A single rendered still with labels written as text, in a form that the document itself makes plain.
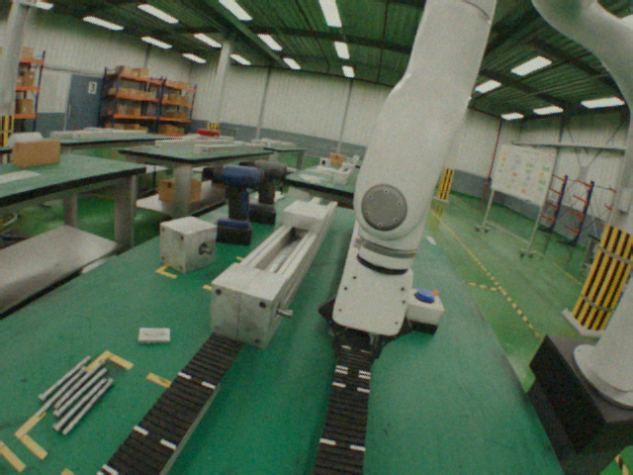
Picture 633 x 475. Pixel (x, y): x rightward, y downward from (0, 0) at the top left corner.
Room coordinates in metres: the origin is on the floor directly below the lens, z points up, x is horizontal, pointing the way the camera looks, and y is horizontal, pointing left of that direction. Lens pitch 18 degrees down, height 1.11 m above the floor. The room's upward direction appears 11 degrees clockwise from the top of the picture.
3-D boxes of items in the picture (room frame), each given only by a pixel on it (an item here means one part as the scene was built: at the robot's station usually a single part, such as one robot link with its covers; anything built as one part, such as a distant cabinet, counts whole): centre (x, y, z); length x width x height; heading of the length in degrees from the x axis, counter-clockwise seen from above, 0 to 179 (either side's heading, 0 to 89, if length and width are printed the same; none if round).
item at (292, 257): (0.89, 0.04, 0.82); 0.80 x 0.10 x 0.09; 173
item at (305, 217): (0.89, 0.04, 0.87); 0.16 x 0.11 x 0.07; 173
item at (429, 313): (0.57, -0.24, 0.81); 0.10 x 0.08 x 0.06; 83
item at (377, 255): (0.40, -0.09, 0.98); 0.09 x 0.08 x 0.03; 83
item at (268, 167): (1.08, 0.25, 0.89); 0.20 x 0.08 x 0.22; 99
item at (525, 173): (5.36, -3.61, 0.97); 1.51 x 0.50 x 1.95; 14
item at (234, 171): (0.83, 0.27, 0.89); 0.20 x 0.08 x 0.22; 105
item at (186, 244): (0.63, 0.28, 0.83); 0.11 x 0.10 x 0.10; 69
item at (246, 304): (0.44, 0.08, 0.83); 0.12 x 0.09 x 0.10; 83
